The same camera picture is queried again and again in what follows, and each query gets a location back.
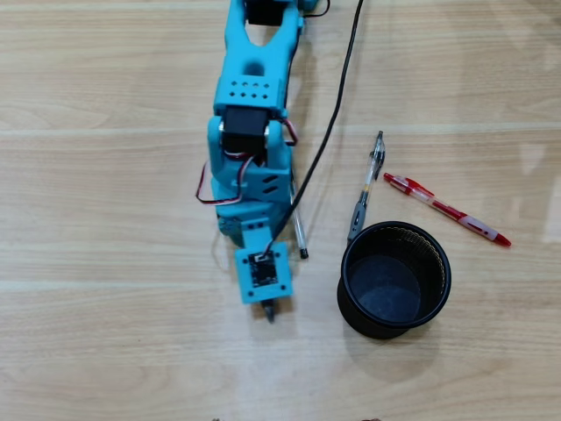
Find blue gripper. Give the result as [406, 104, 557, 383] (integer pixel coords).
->
[214, 198, 291, 246]

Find red white black servo wire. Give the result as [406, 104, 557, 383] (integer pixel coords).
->
[279, 118, 300, 148]
[195, 153, 258, 208]

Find thin black cable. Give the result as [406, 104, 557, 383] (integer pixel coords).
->
[302, 0, 333, 19]

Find red white retractable pen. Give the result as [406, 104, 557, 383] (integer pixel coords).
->
[382, 171, 513, 248]

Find grey clear retractable pen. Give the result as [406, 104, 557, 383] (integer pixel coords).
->
[346, 130, 387, 246]

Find clear gel pen black cap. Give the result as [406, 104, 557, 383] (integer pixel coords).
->
[288, 175, 310, 261]

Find blue wrist camera module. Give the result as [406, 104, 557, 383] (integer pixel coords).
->
[235, 218, 293, 307]

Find black camera usb cable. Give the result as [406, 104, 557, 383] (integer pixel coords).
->
[266, 0, 367, 264]

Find black mesh pen holder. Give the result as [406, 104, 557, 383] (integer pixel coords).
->
[336, 220, 453, 341]

